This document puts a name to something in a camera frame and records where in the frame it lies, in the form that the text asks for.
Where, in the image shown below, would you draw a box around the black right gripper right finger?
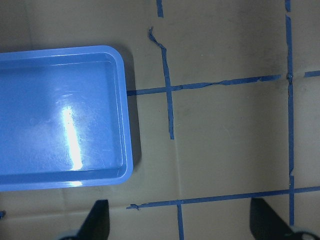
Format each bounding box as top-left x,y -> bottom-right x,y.
249,198 -> 295,240

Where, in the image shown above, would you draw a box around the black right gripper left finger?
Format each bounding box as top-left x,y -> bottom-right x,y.
75,199 -> 110,240

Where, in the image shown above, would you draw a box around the blue plastic tray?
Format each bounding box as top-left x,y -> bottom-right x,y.
0,45 -> 134,192

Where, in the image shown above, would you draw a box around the brown paper table cover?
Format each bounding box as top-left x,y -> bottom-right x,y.
0,0 -> 320,240

